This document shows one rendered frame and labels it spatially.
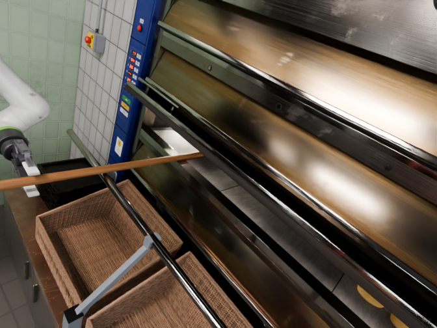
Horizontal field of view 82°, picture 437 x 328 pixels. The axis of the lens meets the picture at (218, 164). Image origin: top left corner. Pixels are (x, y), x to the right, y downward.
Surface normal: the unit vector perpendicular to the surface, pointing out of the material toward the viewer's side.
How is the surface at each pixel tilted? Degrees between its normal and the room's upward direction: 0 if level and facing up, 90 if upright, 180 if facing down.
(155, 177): 70
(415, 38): 90
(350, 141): 90
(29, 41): 90
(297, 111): 90
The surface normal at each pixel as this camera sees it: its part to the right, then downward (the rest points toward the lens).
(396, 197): -0.50, -0.16
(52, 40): 0.67, 0.55
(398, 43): -0.66, 0.13
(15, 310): 0.35, -0.82
